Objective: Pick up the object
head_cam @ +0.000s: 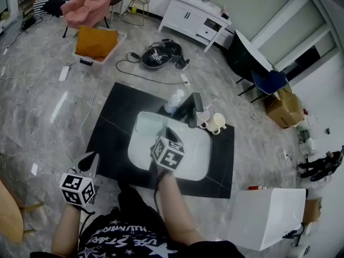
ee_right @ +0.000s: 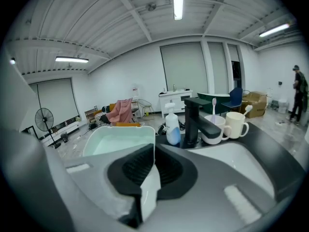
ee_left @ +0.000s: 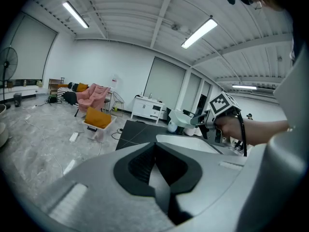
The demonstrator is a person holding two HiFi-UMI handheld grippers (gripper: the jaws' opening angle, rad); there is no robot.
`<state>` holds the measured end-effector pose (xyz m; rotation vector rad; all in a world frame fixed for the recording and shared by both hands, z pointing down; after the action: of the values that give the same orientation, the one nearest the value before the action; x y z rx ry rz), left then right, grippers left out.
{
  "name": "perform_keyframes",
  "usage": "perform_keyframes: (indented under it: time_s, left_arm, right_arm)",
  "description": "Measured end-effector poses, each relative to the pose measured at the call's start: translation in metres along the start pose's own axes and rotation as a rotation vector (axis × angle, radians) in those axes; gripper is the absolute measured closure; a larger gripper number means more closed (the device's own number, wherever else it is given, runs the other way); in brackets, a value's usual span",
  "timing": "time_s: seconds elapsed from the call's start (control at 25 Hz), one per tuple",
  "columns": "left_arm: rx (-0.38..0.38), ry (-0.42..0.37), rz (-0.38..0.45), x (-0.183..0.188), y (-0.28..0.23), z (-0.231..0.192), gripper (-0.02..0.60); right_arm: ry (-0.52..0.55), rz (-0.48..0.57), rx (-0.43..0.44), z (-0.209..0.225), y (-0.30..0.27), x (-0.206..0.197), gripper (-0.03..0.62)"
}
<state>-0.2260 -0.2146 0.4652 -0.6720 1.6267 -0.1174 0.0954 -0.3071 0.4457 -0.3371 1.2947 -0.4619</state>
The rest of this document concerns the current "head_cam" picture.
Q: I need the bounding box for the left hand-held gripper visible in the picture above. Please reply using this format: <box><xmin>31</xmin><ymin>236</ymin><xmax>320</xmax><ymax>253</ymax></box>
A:
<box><xmin>59</xmin><ymin>151</ymin><xmax>101</xmax><ymax>209</ymax></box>

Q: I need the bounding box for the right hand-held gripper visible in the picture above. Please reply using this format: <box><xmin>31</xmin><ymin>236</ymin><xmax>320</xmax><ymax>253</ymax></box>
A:
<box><xmin>149</xmin><ymin>126</ymin><xmax>186</xmax><ymax>177</ymax></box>

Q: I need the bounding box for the person's left forearm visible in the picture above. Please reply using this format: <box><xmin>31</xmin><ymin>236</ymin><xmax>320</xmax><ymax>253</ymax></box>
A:
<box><xmin>51</xmin><ymin>204</ymin><xmax>83</xmax><ymax>256</ymax></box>

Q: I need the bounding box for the person's right forearm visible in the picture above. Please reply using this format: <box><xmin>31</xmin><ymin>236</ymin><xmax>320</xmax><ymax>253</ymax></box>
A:
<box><xmin>157</xmin><ymin>170</ymin><xmax>206</xmax><ymax>247</ymax></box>

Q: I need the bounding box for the white sink basin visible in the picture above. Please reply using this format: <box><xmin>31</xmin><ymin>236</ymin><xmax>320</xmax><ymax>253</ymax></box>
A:
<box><xmin>127</xmin><ymin>111</ymin><xmax>213</xmax><ymax>182</ymax></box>

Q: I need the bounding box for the black faucet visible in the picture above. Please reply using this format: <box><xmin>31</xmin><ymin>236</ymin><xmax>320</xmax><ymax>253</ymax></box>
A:
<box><xmin>174</xmin><ymin>92</ymin><xmax>204</xmax><ymax>128</ymax></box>

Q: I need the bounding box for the white mug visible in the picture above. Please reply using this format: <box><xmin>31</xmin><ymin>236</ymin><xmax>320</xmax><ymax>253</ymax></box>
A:
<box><xmin>195</xmin><ymin>109</ymin><xmax>212</xmax><ymax>130</ymax></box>

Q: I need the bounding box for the white spray bottle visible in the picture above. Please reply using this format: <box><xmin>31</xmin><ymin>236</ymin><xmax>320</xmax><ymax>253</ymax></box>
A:
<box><xmin>163</xmin><ymin>89</ymin><xmax>185</xmax><ymax>114</ymax></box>

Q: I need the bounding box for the dark vanity cabinet black top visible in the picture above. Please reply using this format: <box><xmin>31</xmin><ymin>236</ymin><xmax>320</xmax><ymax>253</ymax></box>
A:
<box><xmin>85</xmin><ymin>82</ymin><xmax>236</xmax><ymax>200</ymax></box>

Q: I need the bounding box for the person's black-clad leg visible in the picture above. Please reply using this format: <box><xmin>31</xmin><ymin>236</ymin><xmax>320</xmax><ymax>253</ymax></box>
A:
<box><xmin>117</xmin><ymin>180</ymin><xmax>165</xmax><ymax>224</ymax></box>

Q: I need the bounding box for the cream mug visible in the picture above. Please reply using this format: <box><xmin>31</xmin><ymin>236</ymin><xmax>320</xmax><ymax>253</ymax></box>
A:
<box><xmin>205</xmin><ymin>112</ymin><xmax>227</xmax><ymax>135</ymax></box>

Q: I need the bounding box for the person's black printed shirt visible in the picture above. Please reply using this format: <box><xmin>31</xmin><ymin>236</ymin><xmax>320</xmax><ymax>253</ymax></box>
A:
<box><xmin>29</xmin><ymin>207</ymin><xmax>245</xmax><ymax>258</ymax></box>

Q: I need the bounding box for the round wooden table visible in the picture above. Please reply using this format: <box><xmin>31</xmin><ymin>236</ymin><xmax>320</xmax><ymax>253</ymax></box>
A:
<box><xmin>0</xmin><ymin>178</ymin><xmax>44</xmax><ymax>243</ymax></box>

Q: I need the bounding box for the white bathtub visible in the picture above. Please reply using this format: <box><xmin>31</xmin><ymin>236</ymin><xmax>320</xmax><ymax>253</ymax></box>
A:
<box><xmin>228</xmin><ymin>187</ymin><xmax>307</xmax><ymax>252</ymax></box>

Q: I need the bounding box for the white storage bin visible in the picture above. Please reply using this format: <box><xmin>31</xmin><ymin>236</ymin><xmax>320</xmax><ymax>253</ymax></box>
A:
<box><xmin>72</xmin><ymin>27</ymin><xmax>128</xmax><ymax>76</ymax></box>

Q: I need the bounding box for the dark green round table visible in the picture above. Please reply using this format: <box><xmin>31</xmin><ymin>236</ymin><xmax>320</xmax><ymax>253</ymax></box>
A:
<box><xmin>224</xmin><ymin>30</ymin><xmax>275</xmax><ymax>84</ymax></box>

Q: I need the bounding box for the blue chair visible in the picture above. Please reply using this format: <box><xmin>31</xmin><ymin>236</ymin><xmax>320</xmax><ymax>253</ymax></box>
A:
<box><xmin>238</xmin><ymin>70</ymin><xmax>290</xmax><ymax>104</ymax></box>

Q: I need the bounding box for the large cardboard box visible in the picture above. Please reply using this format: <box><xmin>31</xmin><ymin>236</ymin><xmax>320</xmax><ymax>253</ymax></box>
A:
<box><xmin>263</xmin><ymin>87</ymin><xmax>306</xmax><ymax>129</ymax></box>

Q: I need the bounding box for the orange cushion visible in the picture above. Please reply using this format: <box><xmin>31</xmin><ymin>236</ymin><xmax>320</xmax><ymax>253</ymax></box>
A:
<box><xmin>75</xmin><ymin>25</ymin><xmax>119</xmax><ymax>59</ymax></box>

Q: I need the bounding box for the white cabinet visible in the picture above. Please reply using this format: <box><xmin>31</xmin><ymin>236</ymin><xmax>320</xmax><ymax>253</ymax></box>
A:
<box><xmin>157</xmin><ymin>0</ymin><xmax>232</xmax><ymax>53</ymax></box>

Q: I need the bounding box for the small cardboard box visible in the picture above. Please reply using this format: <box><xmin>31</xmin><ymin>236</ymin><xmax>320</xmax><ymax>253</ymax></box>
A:
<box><xmin>303</xmin><ymin>197</ymin><xmax>323</xmax><ymax>224</ymax></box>

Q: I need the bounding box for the pink armchair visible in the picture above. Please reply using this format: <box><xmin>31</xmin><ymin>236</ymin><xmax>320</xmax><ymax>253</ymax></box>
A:
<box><xmin>60</xmin><ymin>0</ymin><xmax>121</xmax><ymax>39</ymax></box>

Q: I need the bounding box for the black white striped sofa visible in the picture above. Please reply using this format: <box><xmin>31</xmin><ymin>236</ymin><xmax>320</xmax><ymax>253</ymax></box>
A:
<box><xmin>32</xmin><ymin>0</ymin><xmax>78</xmax><ymax>18</ymax></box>

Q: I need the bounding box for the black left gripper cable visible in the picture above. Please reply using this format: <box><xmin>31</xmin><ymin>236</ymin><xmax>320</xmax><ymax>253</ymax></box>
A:
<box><xmin>79</xmin><ymin>207</ymin><xmax>96</xmax><ymax>239</ymax></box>

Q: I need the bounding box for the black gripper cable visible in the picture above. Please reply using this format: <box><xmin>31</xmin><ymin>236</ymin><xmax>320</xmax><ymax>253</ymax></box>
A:
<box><xmin>79</xmin><ymin>207</ymin><xmax>96</xmax><ymax>239</ymax></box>
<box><xmin>153</xmin><ymin>170</ymin><xmax>169</xmax><ymax>217</ymax></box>

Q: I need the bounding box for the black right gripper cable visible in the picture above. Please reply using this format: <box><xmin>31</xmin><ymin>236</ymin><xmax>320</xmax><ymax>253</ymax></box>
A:
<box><xmin>153</xmin><ymin>170</ymin><xmax>169</xmax><ymax>217</ymax></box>

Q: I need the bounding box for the white floor cable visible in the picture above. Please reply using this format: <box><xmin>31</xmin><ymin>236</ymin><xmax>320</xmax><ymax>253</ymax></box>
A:
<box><xmin>80</xmin><ymin>76</ymin><xmax>100</xmax><ymax>150</ymax></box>

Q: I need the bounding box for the black floor cable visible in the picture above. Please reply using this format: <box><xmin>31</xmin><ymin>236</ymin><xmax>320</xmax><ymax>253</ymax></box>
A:
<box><xmin>116</xmin><ymin>52</ymin><xmax>189</xmax><ymax>85</ymax></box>

